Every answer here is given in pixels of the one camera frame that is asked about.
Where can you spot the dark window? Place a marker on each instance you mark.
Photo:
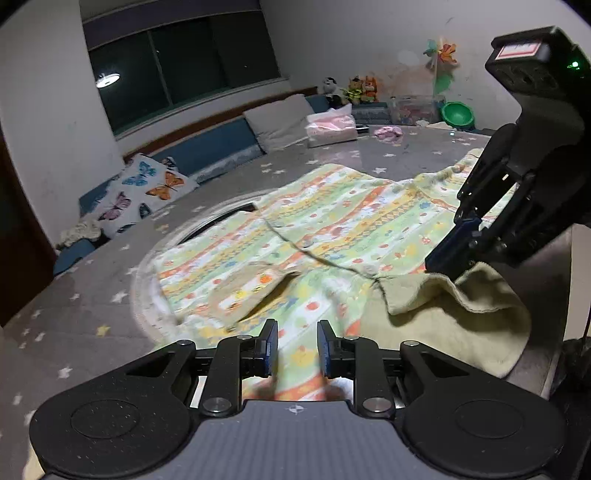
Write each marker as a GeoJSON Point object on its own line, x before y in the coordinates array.
{"type": "Point", "coordinates": [155, 56]}

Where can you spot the yellow orange plush toys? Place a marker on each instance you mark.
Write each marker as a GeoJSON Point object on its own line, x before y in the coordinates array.
{"type": "Point", "coordinates": [362, 90]}

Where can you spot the cream crumpled cloth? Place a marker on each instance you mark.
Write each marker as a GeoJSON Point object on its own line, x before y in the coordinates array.
{"type": "Point", "coordinates": [88, 229]}

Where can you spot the butterfly print pillow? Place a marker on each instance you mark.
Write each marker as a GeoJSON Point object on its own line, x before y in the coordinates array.
{"type": "Point", "coordinates": [142, 188]}

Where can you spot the grey plain pillow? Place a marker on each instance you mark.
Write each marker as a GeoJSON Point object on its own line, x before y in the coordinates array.
{"type": "Point", "coordinates": [280, 124]}

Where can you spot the green plastic bowl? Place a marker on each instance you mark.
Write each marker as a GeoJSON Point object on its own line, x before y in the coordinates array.
{"type": "Point", "coordinates": [458, 115]}

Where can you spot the pink hair scrunchie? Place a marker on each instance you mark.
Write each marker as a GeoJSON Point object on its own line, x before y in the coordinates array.
{"type": "Point", "coordinates": [389, 134]}

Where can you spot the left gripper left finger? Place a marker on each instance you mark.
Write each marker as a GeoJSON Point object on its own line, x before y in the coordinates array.
{"type": "Point", "coordinates": [136, 418]}

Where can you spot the colourful pinwheel toy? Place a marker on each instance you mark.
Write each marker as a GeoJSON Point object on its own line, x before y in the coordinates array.
{"type": "Point", "coordinates": [442, 63]}

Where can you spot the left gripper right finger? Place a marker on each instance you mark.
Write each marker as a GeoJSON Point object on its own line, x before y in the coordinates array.
{"type": "Point", "coordinates": [454, 417]}

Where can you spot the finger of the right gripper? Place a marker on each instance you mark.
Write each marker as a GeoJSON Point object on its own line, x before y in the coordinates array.
{"type": "Point", "coordinates": [455, 246]}

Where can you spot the colourful patterned children's garment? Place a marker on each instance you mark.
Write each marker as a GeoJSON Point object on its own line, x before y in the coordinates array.
{"type": "Point", "coordinates": [349, 248]}

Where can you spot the clear plastic storage box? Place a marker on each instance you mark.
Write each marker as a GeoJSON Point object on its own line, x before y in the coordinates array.
{"type": "Point", "coordinates": [409, 109]}

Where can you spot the panda plush toy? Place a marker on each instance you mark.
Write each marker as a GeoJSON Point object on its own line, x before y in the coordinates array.
{"type": "Point", "coordinates": [334, 95]}

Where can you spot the pink tissue pack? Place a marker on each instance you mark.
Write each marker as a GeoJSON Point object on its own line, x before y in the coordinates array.
{"type": "Point", "coordinates": [331, 127]}

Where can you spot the folded cream clothes pile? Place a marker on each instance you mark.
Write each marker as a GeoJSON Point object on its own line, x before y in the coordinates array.
{"type": "Point", "coordinates": [441, 125]}

